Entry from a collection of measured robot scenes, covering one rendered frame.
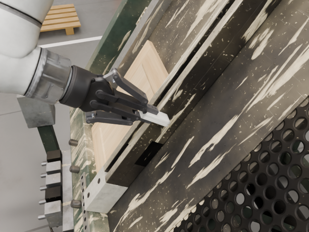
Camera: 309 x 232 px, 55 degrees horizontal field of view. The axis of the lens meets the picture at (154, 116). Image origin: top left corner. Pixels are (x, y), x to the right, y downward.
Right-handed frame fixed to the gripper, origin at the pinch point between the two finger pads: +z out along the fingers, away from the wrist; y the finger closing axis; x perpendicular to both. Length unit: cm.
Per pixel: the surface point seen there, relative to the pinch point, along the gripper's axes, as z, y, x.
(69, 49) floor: 37, -122, 280
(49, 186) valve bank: -1, -60, 26
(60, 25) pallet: 25, -117, 327
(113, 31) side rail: 4, -9, 67
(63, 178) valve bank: 3, -58, 30
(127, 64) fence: 6.6, -9.6, 42.6
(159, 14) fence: 6.9, 11.0, 42.6
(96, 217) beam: 5.0, -38.0, 0.1
